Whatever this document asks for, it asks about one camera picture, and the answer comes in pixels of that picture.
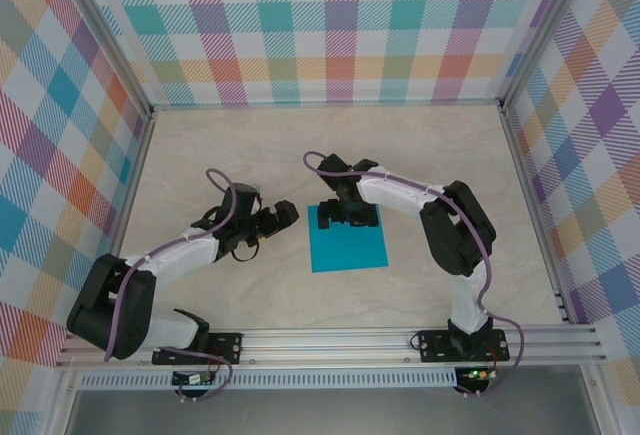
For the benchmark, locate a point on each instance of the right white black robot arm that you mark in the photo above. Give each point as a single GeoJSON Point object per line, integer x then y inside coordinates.
{"type": "Point", "coordinates": [400, 192]}

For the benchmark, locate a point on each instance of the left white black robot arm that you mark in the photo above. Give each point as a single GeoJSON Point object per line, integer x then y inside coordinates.
{"type": "Point", "coordinates": [185, 250]}

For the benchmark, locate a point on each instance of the small black circuit board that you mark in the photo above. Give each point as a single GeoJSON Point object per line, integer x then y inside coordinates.
{"type": "Point", "coordinates": [192, 379]}

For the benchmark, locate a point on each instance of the grey metal panel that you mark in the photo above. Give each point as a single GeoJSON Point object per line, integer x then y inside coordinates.
{"type": "Point", "coordinates": [325, 412]}

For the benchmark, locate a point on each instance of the circuit board with green light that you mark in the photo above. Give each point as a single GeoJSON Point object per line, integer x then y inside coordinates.
{"type": "Point", "coordinates": [477, 374]}

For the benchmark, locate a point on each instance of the aluminium frame floor rail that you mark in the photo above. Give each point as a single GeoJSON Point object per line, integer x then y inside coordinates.
{"type": "Point", "coordinates": [536, 215]}
{"type": "Point", "coordinates": [122, 225]}
{"type": "Point", "coordinates": [325, 104]}

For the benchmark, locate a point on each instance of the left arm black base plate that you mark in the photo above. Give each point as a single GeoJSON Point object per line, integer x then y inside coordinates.
{"type": "Point", "coordinates": [230, 347]}

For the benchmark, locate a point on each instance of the aluminium mounting rail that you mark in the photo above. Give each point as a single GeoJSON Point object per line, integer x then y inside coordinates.
{"type": "Point", "coordinates": [325, 347]}

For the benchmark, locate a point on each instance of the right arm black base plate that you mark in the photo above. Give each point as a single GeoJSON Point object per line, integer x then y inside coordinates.
{"type": "Point", "coordinates": [435, 347]}

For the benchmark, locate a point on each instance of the aluminium frame post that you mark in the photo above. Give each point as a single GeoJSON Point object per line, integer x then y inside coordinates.
{"type": "Point", "coordinates": [541, 30]}
{"type": "Point", "coordinates": [111, 37]}

